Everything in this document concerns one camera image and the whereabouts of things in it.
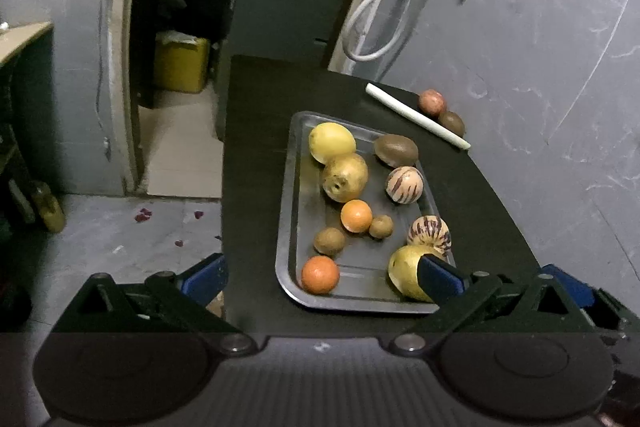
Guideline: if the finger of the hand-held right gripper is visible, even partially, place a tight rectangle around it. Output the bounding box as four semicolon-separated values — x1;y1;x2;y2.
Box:
542;264;632;344

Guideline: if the yellow-brown pear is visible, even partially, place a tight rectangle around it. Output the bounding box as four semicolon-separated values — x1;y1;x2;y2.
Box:
320;153;370;204
388;244;442;304

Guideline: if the white stick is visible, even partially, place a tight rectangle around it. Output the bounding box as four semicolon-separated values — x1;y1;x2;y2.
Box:
364;82;472;152

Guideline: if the orange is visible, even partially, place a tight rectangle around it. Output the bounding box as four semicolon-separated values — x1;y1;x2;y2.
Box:
300;255;341;296
340;199;374;234

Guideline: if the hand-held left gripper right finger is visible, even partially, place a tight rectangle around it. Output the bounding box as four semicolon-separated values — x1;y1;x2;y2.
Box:
389;254;596;355

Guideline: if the pale striped pepino melon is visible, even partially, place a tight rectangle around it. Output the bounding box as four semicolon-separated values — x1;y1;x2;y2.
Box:
385;165;425;206

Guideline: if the yellow plastic container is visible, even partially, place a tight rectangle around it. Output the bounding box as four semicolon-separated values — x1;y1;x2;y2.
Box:
153;31;211;94

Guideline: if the yellow bottle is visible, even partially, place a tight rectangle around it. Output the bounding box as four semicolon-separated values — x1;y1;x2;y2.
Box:
29;181;66;234

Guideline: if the dark brown-green fruit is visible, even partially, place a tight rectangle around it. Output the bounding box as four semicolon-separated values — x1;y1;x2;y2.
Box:
438;110;466;138

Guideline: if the wooden side table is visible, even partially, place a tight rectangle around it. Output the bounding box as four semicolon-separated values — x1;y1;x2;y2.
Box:
0;21;54;68

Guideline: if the reddish passion fruit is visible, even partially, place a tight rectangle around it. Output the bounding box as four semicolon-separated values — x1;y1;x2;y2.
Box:
418;89;448;118

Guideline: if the yellow lemon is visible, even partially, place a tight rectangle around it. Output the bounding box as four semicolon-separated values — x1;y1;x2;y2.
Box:
308;122;357;166

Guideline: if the grey metal tray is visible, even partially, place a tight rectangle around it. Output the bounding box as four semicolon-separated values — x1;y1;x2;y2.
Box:
275;110;457;315

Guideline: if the dark striped pepino melon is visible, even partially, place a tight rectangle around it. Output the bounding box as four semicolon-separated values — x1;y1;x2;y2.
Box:
407;215;453;259

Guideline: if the large brown kiwi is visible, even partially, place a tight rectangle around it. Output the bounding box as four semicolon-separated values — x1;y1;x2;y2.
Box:
373;133;420;168

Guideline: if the grey cabinet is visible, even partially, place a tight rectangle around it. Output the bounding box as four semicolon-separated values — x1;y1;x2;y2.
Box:
215;0;351;142

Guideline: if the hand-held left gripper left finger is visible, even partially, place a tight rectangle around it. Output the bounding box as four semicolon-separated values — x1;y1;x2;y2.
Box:
65;253;258;355

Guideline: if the small brown kiwi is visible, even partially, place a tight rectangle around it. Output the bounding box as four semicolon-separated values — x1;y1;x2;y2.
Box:
313;226;347;257
368;214;395;239

